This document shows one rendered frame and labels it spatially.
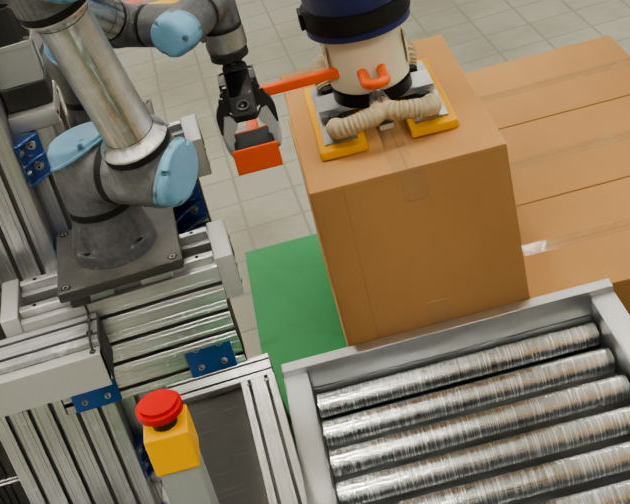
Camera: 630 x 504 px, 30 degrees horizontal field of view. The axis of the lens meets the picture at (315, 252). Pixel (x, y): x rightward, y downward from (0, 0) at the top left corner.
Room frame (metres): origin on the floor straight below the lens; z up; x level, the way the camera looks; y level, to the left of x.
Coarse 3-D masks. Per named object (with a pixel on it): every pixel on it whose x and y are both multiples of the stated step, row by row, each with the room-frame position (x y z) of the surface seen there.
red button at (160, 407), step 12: (144, 396) 1.41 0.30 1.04; (156, 396) 1.40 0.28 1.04; (168, 396) 1.39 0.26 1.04; (180, 396) 1.39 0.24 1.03; (144, 408) 1.38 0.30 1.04; (156, 408) 1.37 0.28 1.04; (168, 408) 1.37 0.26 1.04; (180, 408) 1.37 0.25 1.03; (144, 420) 1.36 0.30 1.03; (156, 420) 1.35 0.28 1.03; (168, 420) 1.36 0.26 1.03
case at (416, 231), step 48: (432, 48) 2.57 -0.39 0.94; (288, 96) 2.51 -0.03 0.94; (384, 144) 2.17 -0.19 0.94; (432, 144) 2.11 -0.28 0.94; (480, 144) 2.06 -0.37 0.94; (336, 192) 2.04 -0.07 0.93; (384, 192) 2.04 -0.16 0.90; (432, 192) 2.04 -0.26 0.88; (480, 192) 2.04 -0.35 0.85; (336, 240) 2.04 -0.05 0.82; (384, 240) 2.04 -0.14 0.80; (432, 240) 2.04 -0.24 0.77; (480, 240) 2.04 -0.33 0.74; (336, 288) 2.04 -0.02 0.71; (384, 288) 2.04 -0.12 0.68; (432, 288) 2.04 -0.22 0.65; (480, 288) 2.04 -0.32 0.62; (528, 288) 2.04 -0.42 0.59; (384, 336) 2.04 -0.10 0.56
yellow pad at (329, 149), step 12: (312, 96) 2.43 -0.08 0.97; (312, 108) 2.38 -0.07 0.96; (312, 120) 2.32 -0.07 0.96; (324, 120) 2.29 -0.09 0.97; (324, 132) 2.24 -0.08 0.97; (360, 132) 2.20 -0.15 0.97; (324, 144) 2.19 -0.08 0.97; (336, 144) 2.18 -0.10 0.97; (348, 144) 2.16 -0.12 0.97; (360, 144) 2.15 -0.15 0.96; (324, 156) 2.15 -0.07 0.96; (336, 156) 2.15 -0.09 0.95
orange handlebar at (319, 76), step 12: (312, 72) 2.29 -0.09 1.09; (324, 72) 2.27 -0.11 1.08; (336, 72) 2.27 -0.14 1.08; (360, 72) 2.23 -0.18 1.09; (384, 72) 2.19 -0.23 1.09; (264, 84) 2.29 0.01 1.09; (276, 84) 2.28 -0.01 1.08; (288, 84) 2.27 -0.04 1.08; (300, 84) 2.27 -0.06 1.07; (312, 84) 2.27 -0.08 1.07; (372, 84) 2.17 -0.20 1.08; (384, 84) 2.17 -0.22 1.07; (252, 120) 2.13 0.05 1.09
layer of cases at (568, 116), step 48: (576, 48) 3.20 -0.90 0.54; (480, 96) 3.06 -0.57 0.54; (528, 96) 2.98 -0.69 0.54; (576, 96) 2.91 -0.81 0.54; (624, 96) 2.85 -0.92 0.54; (528, 144) 2.72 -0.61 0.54; (576, 144) 2.66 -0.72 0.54; (624, 144) 2.59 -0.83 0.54; (528, 192) 2.49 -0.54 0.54; (576, 192) 2.43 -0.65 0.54; (624, 192) 2.38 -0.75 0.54; (528, 240) 2.28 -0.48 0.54; (576, 240) 2.23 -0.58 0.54; (624, 240) 2.19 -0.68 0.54; (624, 288) 2.05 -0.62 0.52
